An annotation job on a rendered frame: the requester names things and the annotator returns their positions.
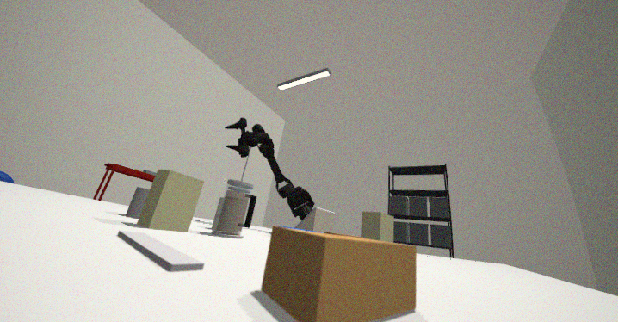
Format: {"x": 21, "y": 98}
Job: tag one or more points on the cream cylinder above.
{"x": 217, "y": 213}

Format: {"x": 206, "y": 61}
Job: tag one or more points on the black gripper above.
{"x": 244, "y": 149}

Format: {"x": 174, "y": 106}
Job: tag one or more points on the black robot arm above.
{"x": 295, "y": 196}

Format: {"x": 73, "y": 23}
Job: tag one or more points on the french press coffee maker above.
{"x": 235, "y": 205}

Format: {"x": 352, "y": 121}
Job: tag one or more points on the grey flat bar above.
{"x": 166, "y": 256}

